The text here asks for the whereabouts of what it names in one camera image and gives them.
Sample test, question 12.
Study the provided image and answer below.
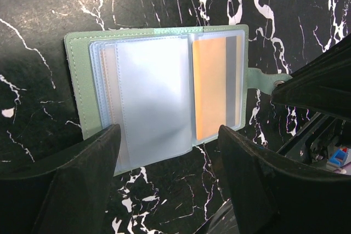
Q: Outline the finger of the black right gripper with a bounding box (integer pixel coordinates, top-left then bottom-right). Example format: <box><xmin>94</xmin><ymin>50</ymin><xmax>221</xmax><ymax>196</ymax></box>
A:
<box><xmin>271</xmin><ymin>35</ymin><xmax>350</xmax><ymax>122</ymax></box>

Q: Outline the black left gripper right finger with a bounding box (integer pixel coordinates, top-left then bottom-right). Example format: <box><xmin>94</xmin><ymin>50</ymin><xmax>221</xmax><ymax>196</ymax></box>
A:
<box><xmin>218</xmin><ymin>125</ymin><xmax>350</xmax><ymax>233</ymax></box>

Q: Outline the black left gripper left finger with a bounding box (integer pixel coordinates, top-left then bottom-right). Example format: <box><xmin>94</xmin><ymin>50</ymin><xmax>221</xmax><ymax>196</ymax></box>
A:
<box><xmin>1</xmin><ymin>124</ymin><xmax>121</xmax><ymax>233</ymax></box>

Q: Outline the gold striped credit card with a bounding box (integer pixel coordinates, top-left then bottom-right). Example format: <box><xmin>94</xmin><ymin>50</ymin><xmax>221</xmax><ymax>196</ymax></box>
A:
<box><xmin>192</xmin><ymin>35</ymin><xmax>243</xmax><ymax>141</ymax></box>

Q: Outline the mint green card holder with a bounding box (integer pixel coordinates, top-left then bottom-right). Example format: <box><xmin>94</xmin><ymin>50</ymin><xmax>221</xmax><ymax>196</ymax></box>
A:
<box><xmin>64</xmin><ymin>25</ymin><xmax>291</xmax><ymax>175</ymax></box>

